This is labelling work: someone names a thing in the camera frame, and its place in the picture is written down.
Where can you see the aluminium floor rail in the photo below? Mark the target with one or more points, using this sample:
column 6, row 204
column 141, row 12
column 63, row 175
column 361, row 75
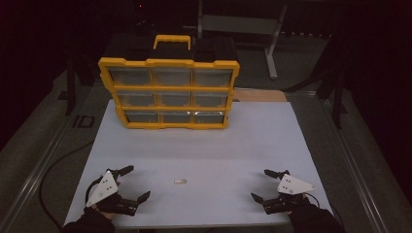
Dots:
column 39, row 174
column 354, row 168

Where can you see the grey metal desk frame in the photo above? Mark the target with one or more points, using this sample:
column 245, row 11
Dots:
column 241, row 24

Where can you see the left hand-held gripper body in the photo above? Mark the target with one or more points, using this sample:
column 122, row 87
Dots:
column 105, row 189

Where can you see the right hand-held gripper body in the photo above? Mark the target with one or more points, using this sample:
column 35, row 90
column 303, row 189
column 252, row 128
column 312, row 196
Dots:
column 293, row 187

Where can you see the black metal stand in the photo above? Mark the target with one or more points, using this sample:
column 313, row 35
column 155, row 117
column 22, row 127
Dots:
column 70, row 87
column 336, row 93

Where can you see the transparent plastic drawer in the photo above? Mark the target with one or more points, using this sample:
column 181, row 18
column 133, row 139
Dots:
column 209, row 117

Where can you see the person's right hand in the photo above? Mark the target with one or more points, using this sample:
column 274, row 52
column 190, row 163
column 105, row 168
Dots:
column 293, row 211

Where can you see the yellow black drawer organizer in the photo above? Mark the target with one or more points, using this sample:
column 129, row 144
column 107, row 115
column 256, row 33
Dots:
column 168, row 88

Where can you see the small silver metal piece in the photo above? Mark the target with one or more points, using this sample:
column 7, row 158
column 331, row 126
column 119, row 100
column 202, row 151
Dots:
column 180, row 181

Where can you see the person's left hand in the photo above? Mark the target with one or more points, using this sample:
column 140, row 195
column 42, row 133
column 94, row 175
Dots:
column 104, row 215

